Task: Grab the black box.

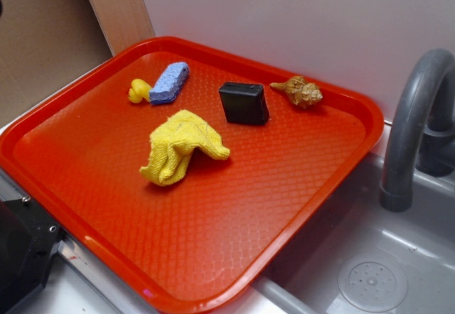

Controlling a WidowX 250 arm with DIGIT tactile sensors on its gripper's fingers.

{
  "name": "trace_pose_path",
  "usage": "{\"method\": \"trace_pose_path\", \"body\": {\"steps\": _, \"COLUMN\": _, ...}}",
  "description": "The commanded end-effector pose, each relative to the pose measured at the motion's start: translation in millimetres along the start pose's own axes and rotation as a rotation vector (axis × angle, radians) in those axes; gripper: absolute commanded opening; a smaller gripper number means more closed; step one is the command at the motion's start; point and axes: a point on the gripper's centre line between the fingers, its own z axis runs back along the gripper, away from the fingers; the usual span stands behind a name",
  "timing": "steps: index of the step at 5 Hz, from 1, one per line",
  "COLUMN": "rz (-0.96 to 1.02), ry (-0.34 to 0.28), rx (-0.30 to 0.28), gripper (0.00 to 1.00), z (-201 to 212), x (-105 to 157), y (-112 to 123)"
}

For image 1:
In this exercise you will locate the grey faucet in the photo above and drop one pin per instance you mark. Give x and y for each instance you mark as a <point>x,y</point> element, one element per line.
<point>422,133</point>

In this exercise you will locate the blue sponge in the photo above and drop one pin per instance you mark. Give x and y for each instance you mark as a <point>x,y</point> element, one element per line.
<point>169,84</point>

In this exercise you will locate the yellow rubber duck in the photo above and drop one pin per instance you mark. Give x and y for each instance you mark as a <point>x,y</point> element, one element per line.
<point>139,91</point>

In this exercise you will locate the yellow cloth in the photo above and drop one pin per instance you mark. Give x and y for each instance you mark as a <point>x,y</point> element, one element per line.
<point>173,144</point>

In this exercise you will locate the red plastic tray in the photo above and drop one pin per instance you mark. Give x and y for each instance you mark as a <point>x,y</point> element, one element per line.
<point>193,246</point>

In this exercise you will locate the black box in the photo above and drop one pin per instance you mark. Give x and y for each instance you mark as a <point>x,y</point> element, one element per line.
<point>244,103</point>

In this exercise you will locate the brown seashell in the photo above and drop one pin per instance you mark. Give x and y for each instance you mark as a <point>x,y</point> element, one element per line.
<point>299,91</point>

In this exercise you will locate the grey plastic sink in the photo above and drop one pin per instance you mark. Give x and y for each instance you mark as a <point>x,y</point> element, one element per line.
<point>353,256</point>

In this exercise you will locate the wooden board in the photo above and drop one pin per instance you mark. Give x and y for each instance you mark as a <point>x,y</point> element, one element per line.
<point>123,22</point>

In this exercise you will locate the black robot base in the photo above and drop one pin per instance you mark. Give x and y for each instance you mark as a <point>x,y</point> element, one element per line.
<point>30,237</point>

